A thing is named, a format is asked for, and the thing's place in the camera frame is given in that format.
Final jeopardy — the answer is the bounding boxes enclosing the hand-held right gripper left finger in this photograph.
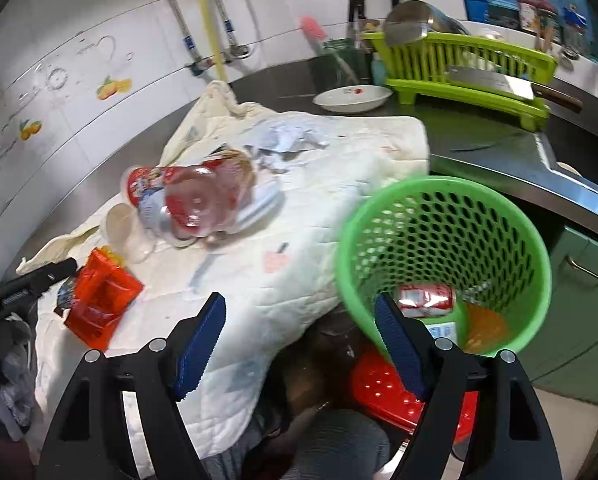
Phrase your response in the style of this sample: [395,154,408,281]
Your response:
[39,291,227,480]

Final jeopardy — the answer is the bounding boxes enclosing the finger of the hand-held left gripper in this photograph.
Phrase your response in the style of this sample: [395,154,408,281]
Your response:
[0,258,78,331]

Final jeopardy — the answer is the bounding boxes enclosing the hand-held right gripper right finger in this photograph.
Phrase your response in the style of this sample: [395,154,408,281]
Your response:
[374,292,564,480]

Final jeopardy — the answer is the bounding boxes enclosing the red snack packet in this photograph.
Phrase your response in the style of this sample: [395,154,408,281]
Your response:
[64,246,146,350]

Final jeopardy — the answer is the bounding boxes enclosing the green mesh basket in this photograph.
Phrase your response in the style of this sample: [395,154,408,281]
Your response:
[335,176,552,358]

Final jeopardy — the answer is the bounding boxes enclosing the red label plastic cup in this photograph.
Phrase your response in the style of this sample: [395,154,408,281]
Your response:
[121,152,260,241]

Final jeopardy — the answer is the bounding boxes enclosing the dark snack wrapper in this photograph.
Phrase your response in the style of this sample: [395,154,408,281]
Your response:
[54,279,82,318]

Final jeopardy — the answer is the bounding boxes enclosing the small white packet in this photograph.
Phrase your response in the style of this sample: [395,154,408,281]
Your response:
[426,322,458,346]

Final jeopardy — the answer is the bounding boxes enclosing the red drink can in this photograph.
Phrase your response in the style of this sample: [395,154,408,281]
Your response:
[398,283,457,318]

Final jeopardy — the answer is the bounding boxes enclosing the red plastic stool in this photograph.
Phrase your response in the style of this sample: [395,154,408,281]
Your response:
[349,347,480,443]

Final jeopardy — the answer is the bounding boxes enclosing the orange peel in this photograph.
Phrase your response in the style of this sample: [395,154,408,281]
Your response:
[461,302,512,356]

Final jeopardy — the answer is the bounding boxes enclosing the grey cloth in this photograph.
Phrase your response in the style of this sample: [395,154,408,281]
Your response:
[0,352,36,438]

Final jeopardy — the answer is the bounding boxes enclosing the clear plastic cup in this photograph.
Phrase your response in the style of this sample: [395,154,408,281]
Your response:
[104,204,156,264]

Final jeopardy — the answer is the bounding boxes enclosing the white quilted blanket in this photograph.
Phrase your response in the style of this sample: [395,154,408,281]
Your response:
[16,80,432,476]

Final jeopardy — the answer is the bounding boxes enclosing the green cabinet drawer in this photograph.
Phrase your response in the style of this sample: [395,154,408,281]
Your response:
[521,225,598,406]

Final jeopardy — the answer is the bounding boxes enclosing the crumpled white paper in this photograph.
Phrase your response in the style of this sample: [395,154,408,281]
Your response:
[246,119,332,173]

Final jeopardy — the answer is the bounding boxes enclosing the white ceramic bowl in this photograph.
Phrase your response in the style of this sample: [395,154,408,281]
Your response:
[312,85,394,114]

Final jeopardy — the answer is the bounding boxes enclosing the teal bottle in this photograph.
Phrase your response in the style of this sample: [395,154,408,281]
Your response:
[371,52,388,86]

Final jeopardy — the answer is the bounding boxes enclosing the green dish rack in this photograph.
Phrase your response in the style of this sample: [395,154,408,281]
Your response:
[361,31,560,132]

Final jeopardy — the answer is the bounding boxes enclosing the dark green utensil holder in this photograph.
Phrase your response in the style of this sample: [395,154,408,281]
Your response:
[321,39,374,86]

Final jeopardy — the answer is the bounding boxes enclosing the steel pot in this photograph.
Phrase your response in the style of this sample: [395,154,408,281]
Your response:
[383,0,472,47]

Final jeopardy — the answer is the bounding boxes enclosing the pink brush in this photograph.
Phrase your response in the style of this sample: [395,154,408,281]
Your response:
[300,16,360,83]

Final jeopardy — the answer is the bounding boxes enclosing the blue jar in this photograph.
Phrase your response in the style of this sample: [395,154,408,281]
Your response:
[464,0,490,23]

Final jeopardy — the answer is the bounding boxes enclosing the red white bottle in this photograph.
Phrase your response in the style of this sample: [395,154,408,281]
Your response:
[516,0,544,36]

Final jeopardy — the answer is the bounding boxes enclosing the steel cleaver wooden handle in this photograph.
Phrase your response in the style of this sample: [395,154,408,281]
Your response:
[447,66,583,112]

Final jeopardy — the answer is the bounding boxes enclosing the wall water valve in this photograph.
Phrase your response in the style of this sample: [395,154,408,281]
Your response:
[186,55,230,76]

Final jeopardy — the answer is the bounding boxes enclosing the braided metal hose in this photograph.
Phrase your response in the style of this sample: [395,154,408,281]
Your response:
[211,0,250,59]
[161,0,202,73]

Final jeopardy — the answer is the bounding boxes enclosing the yellow hose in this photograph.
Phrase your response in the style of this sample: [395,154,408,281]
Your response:
[197,0,230,83]

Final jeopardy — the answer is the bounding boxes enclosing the black handled knife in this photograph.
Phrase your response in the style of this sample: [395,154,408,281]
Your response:
[348,0,368,41]

